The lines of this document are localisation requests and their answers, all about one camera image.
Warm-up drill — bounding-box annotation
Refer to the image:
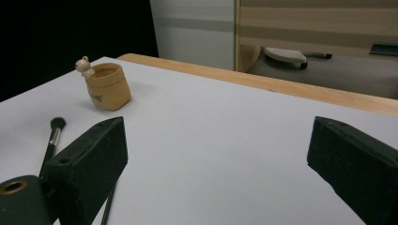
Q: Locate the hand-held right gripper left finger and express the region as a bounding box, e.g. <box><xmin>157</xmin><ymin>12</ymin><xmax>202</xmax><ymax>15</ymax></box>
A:
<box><xmin>40</xmin><ymin>115</ymin><xmax>130</xmax><ymax>225</ymax></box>

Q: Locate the dark drawer handle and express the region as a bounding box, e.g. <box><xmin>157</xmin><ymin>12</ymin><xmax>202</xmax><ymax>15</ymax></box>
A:
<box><xmin>369</xmin><ymin>41</ymin><xmax>398</xmax><ymax>57</ymax></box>

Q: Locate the white cabinet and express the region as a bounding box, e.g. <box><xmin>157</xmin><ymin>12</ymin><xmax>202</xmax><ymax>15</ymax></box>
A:
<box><xmin>149</xmin><ymin>0</ymin><xmax>237</xmax><ymax>71</ymax></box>

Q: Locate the large fluffy makeup brush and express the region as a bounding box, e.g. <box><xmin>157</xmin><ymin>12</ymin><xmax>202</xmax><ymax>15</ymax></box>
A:
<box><xmin>38</xmin><ymin>116</ymin><xmax>68</xmax><ymax>180</ymax></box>

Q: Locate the thin black makeup brush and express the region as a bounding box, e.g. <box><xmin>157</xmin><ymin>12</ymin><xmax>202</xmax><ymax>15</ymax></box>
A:
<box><xmin>99</xmin><ymin>183</ymin><xmax>117</xmax><ymax>225</ymax></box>

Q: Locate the white chair base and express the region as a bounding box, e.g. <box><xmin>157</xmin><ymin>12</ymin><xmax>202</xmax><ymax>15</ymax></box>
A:
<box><xmin>263</xmin><ymin>46</ymin><xmax>333</xmax><ymax>70</ymax></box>

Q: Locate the white board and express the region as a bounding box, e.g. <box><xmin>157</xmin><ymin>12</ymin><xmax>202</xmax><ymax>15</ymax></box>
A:
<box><xmin>0</xmin><ymin>56</ymin><xmax>398</xmax><ymax>225</ymax></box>

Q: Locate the wooden desk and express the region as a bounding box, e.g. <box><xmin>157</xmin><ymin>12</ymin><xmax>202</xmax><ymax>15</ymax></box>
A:
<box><xmin>234</xmin><ymin>0</ymin><xmax>398</xmax><ymax>73</ymax></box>

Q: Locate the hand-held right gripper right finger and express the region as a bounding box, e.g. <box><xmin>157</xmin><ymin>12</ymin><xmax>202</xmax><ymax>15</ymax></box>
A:
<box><xmin>306</xmin><ymin>115</ymin><xmax>398</xmax><ymax>225</ymax></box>

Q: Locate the wooden table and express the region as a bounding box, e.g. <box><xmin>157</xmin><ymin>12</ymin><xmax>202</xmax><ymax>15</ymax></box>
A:
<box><xmin>116</xmin><ymin>52</ymin><xmax>398</xmax><ymax>118</ymax></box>

